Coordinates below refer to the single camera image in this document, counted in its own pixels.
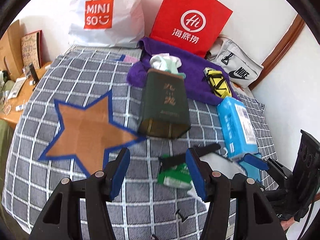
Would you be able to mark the wooden headboard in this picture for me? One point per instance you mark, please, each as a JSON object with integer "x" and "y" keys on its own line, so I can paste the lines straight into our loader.
{"x": 10, "y": 50}

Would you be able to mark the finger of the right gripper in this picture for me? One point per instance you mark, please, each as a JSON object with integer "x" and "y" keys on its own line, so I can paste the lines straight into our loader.
{"x": 256, "y": 162}
{"x": 279, "y": 173}

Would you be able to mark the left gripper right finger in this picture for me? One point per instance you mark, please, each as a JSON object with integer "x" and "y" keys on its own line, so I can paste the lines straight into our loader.
{"x": 200, "y": 173}

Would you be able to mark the purple towel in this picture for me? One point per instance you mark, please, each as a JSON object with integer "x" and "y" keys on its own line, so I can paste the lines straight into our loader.
{"x": 192, "y": 66}

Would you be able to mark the brown paper star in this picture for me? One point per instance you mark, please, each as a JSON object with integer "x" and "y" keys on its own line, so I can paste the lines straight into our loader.
{"x": 88, "y": 134}

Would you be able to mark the grey Nike waist bag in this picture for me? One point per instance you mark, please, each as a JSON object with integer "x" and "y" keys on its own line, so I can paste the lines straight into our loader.
{"x": 240, "y": 67}

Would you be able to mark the blue tissue pack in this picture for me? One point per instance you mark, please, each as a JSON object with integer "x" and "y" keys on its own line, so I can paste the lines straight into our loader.
{"x": 237, "y": 129}

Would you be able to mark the dark green tea tin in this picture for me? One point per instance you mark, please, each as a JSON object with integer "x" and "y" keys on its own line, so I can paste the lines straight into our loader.
{"x": 164, "y": 111}

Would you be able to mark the green sachet packet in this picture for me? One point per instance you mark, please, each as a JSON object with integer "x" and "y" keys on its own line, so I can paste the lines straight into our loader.
{"x": 173, "y": 172}

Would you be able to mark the grey checked cloth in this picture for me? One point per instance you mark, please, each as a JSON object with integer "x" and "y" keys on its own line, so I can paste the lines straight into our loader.
{"x": 54, "y": 199}

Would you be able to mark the white green sock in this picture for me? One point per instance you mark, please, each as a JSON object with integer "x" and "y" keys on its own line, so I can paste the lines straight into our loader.
{"x": 167, "y": 63}

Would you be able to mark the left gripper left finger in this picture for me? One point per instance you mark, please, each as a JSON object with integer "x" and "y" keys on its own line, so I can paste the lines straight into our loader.
{"x": 115, "y": 173}

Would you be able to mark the wooden nightstand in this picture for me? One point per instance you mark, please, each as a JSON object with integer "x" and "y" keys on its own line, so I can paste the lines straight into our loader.
{"x": 13, "y": 117}

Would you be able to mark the red paper shopping bag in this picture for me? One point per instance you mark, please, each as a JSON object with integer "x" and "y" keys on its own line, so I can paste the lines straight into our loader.
{"x": 191, "y": 25}

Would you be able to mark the white Miniso plastic bag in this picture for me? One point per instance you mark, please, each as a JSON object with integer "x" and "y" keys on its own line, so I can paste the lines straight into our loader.
{"x": 107, "y": 23}

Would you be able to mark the blue paper star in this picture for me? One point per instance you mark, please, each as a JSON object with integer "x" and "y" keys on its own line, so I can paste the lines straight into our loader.
{"x": 251, "y": 171}

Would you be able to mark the yellow black pouch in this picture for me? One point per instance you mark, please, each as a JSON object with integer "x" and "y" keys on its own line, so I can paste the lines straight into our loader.
{"x": 217, "y": 82}

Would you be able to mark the person right hand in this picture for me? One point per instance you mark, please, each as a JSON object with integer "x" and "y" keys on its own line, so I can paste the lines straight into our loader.
{"x": 287, "y": 223}

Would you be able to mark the brown wooden door frame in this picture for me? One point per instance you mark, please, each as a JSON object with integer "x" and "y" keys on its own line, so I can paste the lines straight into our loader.
{"x": 280, "y": 49}

